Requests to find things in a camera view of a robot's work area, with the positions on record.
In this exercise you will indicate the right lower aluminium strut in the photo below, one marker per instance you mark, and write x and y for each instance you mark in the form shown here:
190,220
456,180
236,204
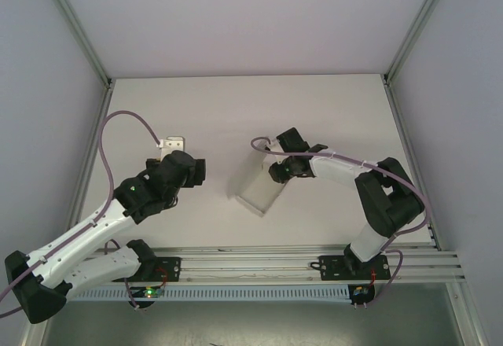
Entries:
469,314

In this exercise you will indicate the white paper box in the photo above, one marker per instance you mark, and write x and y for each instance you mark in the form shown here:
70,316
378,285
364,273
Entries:
255,192

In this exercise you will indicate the aluminium table side rail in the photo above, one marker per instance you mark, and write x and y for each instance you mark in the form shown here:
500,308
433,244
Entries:
408,137
92,153

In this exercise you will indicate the left lower aluminium strut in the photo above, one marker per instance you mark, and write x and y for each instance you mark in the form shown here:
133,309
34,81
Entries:
33,334

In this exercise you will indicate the grey metal sheet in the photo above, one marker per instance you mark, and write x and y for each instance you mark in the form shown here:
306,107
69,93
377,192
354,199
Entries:
275,322

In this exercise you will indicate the left aluminium table side rail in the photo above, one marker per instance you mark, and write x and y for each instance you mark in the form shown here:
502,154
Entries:
92,153

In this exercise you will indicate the aluminium strut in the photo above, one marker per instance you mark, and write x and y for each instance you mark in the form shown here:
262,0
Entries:
33,334
469,314

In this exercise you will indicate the aluminium frame post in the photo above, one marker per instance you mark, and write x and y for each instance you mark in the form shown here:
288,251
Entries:
420,23
74,27

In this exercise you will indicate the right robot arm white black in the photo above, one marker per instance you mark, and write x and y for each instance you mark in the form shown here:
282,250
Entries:
338,171

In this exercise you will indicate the left aluminium frame post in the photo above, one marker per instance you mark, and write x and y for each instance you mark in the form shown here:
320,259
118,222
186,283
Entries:
74,27

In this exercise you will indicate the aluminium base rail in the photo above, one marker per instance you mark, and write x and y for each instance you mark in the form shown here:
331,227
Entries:
255,261

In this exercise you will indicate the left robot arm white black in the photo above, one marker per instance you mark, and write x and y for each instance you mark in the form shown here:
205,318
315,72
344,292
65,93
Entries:
78,240

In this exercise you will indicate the right aluminium table side rail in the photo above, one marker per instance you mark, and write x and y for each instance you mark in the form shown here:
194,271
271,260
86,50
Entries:
408,137

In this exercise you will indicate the right aluminium frame post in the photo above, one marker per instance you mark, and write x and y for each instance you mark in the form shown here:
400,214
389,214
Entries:
420,23

